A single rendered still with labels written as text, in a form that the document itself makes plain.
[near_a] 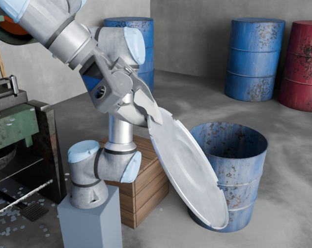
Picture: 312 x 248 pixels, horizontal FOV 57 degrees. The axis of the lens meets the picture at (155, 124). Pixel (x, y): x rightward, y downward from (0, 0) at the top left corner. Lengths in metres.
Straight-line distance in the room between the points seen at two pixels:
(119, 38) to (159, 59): 3.82
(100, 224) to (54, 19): 0.80
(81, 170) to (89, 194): 0.10
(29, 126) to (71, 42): 1.14
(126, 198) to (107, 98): 1.15
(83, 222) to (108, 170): 0.25
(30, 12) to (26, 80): 2.74
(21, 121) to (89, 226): 0.69
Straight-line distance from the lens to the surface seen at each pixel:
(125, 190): 1.56
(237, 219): 1.68
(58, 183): 1.82
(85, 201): 1.15
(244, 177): 1.50
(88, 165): 1.06
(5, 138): 1.59
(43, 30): 0.55
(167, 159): 0.54
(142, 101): 0.57
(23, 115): 1.61
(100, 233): 1.19
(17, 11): 0.56
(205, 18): 4.32
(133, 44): 0.94
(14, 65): 3.19
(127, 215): 1.66
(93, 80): 0.52
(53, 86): 3.49
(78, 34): 0.55
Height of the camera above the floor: 1.20
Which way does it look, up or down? 25 degrees down
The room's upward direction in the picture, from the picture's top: straight up
